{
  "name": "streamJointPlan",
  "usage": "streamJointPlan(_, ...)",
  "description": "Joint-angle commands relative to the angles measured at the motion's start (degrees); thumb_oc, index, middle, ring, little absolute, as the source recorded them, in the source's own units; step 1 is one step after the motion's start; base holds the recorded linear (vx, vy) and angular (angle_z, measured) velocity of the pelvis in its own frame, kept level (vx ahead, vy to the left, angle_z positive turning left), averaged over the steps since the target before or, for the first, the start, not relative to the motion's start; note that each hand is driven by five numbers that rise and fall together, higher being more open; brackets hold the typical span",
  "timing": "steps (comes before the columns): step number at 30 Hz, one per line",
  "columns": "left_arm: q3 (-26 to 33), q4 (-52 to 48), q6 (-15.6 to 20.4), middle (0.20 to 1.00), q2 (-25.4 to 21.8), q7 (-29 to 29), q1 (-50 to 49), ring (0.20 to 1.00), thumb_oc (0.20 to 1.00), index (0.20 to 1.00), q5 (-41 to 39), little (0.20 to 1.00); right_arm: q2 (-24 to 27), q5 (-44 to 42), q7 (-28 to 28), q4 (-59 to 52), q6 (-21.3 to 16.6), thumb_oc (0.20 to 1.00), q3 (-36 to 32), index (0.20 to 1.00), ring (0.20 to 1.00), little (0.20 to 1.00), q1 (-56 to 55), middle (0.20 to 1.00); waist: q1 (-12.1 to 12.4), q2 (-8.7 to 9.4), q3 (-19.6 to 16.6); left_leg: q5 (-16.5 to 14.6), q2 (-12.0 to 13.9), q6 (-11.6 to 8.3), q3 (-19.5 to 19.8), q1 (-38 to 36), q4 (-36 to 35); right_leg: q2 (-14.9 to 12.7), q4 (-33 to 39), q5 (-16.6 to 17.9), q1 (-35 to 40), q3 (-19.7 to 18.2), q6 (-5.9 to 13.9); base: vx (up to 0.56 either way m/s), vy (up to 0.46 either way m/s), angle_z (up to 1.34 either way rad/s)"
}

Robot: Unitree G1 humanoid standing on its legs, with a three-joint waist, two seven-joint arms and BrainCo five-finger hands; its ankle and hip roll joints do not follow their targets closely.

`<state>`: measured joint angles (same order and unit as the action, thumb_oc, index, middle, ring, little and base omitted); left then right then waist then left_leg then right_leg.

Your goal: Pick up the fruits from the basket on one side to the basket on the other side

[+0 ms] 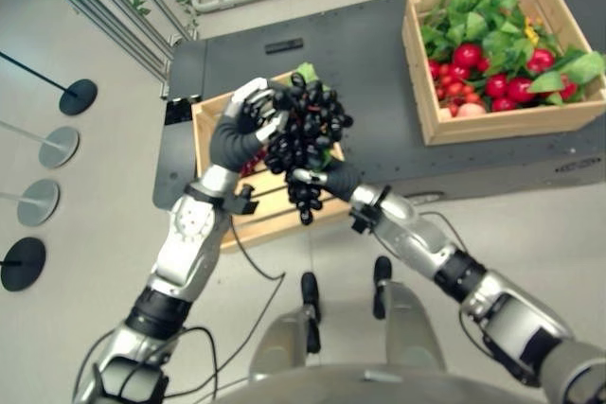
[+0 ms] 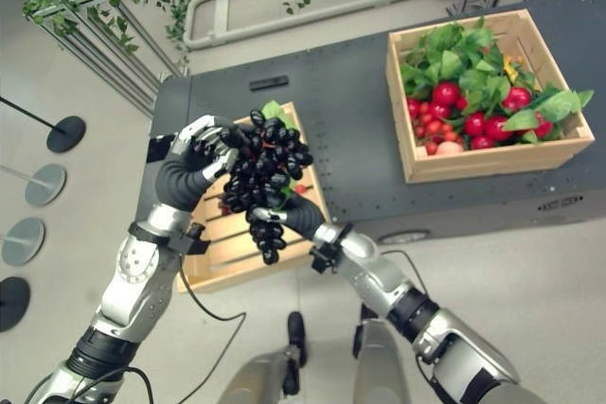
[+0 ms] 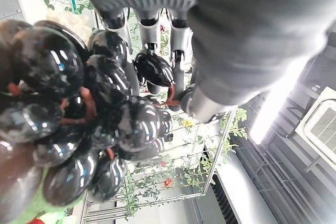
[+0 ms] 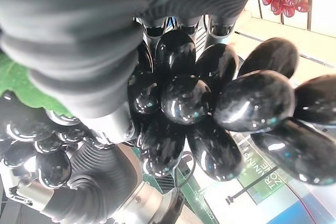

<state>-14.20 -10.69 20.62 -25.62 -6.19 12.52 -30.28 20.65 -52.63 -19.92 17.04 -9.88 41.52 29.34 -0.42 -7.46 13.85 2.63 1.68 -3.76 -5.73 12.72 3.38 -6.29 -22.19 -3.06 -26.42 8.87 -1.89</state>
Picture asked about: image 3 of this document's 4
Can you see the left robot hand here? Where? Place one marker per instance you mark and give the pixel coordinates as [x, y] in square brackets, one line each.
[236, 24]

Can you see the black grape bunch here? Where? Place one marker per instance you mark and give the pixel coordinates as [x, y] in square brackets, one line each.
[52, 82]

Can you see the long white ceiling light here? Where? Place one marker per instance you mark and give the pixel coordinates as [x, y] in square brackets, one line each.
[275, 103]

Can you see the white ceiling air conditioner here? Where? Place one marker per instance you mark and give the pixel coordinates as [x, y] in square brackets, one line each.
[320, 124]

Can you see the round-leaf green vine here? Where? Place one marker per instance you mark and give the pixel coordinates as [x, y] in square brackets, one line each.
[78, 3]

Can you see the light green fruit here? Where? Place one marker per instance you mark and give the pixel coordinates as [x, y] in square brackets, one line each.
[39, 205]

